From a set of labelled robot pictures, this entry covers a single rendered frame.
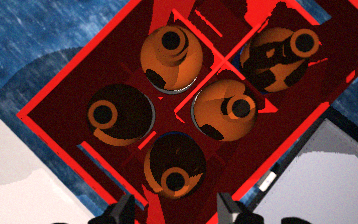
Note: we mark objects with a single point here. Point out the grey square tray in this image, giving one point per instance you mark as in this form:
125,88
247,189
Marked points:
321,180

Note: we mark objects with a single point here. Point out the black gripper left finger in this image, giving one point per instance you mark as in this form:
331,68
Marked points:
122,212

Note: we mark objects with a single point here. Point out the red crate with dividers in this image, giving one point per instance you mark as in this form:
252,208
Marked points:
57,114

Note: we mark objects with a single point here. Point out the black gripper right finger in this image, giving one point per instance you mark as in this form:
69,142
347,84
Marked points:
229,210

